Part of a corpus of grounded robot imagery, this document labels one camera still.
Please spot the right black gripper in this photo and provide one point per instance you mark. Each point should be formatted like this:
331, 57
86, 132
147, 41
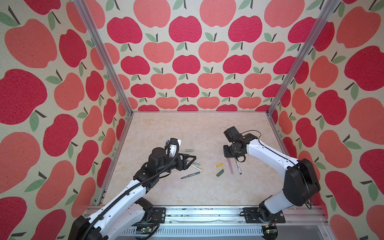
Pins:
226, 154

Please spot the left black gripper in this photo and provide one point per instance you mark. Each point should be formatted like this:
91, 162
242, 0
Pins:
184, 166

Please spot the pink pen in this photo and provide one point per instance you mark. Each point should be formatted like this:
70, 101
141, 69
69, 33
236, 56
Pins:
230, 165

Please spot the dark green pen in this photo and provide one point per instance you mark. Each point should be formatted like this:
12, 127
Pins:
191, 175

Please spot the dark green pen cap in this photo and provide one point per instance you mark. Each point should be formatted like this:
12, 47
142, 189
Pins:
220, 173

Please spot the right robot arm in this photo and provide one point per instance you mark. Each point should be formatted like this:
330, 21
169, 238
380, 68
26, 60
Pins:
300, 179

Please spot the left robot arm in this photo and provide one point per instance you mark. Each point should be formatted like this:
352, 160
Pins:
130, 208

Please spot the white yellow-tipped pen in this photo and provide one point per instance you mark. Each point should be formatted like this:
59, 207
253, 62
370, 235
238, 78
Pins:
197, 168

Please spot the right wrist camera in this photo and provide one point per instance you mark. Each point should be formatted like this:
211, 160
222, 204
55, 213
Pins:
233, 135

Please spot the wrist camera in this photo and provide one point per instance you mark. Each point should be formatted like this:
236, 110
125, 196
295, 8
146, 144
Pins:
172, 147
233, 135

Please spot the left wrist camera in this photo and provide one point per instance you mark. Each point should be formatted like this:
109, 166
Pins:
172, 147

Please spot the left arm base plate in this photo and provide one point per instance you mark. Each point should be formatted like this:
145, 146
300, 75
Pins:
157, 215

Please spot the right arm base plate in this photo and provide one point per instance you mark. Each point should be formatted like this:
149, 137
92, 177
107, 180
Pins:
262, 216

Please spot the aluminium front rail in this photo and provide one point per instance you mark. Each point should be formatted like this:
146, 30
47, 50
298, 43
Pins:
225, 223

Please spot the right aluminium corner post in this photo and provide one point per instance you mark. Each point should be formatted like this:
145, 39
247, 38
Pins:
319, 24

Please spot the aluminium corner post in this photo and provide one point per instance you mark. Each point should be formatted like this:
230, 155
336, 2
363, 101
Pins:
319, 24
103, 53

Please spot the left aluminium corner post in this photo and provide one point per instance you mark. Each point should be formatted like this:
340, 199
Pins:
103, 53

